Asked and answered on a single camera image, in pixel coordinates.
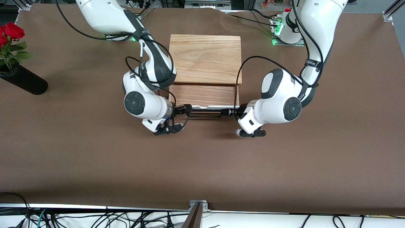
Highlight teal floor cable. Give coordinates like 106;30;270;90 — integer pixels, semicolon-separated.
36;208;48;228

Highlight black cable on table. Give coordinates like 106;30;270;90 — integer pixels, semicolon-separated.
226;9;276;29

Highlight aluminium frame profile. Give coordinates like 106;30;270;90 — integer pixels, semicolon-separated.
381;0;405;22
13;0;36;10

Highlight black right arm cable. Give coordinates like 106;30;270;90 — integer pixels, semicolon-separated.
55;0;192;129

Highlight metal table edge bracket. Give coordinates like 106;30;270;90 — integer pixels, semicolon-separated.
189;200;209;212

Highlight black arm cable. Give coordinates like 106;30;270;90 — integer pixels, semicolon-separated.
55;0;192;129
234;0;325;122

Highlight brown table cover sheet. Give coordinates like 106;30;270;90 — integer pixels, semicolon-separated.
0;3;405;216

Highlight wooden drawer with white front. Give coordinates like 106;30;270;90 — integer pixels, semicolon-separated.
171;83;240;119

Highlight light wooden cabinet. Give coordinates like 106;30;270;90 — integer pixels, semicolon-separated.
168;34;243;86

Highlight red artificial rose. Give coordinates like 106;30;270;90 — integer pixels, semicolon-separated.
0;25;13;72
4;23;34;72

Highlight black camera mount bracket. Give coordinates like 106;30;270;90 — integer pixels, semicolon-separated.
240;129;266;138
154;124;184;136

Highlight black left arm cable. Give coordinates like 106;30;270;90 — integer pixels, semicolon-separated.
234;0;325;122

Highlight black ribbed vase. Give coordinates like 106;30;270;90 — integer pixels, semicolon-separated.
0;63;49;95

